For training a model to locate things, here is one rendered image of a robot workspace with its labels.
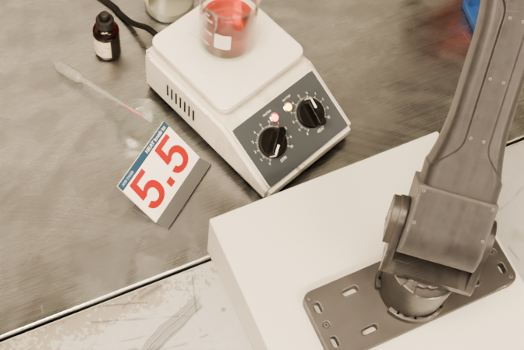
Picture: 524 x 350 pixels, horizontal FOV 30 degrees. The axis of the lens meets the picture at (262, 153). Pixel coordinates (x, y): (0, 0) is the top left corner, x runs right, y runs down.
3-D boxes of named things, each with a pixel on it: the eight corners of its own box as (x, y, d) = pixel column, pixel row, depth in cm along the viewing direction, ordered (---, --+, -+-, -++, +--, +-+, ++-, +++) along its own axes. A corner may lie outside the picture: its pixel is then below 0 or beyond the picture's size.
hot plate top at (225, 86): (306, 55, 104) (308, 51, 104) (223, 118, 100) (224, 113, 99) (231, -13, 108) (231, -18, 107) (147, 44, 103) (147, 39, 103)
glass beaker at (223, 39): (267, 51, 104) (274, 1, 96) (215, 76, 102) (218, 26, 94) (233, 5, 106) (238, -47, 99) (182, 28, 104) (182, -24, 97)
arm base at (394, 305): (309, 271, 85) (345, 344, 82) (504, 189, 90) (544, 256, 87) (299, 298, 92) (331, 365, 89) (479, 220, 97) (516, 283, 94)
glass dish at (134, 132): (156, 157, 106) (155, 146, 104) (107, 143, 106) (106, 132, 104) (171, 115, 109) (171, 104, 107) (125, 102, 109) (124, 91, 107)
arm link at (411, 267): (398, 185, 83) (384, 245, 80) (499, 213, 82) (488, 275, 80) (384, 213, 88) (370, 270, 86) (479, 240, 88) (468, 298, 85)
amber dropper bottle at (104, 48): (110, 35, 113) (106, -3, 107) (126, 51, 112) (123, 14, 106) (89, 49, 112) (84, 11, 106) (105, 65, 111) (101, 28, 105)
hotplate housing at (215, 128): (350, 137, 109) (362, 98, 102) (265, 206, 104) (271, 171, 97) (217, 14, 116) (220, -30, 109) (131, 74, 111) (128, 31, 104)
